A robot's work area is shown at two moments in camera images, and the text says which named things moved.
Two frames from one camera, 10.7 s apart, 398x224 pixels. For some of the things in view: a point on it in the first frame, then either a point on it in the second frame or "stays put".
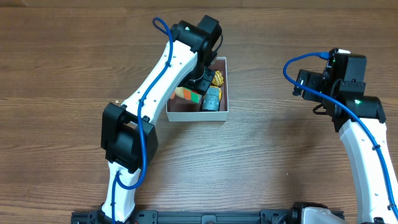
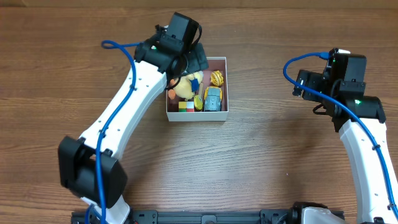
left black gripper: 201,84 → 197,55
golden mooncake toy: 217,80 stays put
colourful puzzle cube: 193,95 → 186,106
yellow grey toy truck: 212,98 stays put
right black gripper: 301,83 stays put
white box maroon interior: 183,110 stays put
